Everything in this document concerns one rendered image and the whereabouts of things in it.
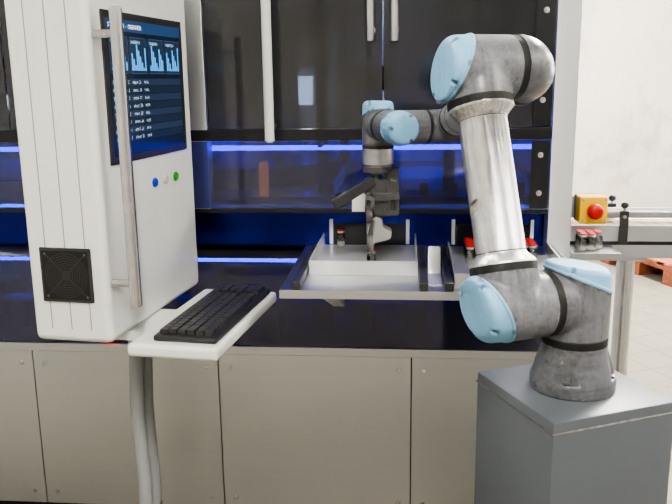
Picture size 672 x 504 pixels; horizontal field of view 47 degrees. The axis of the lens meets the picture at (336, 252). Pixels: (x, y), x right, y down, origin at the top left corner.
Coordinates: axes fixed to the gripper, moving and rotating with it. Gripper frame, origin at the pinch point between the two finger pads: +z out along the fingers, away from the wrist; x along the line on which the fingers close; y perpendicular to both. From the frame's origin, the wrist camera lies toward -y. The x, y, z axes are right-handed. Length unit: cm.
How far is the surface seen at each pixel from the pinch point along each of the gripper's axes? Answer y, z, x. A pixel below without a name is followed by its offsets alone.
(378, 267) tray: 2.4, 3.4, -6.4
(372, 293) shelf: 1.6, 5.9, -20.5
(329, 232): -12.5, 1.8, 27.7
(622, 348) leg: 72, 37, 34
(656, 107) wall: 199, -15, 431
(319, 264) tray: -11.7, 2.8, -6.4
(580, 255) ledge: 55, 6, 19
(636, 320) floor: 138, 94, 242
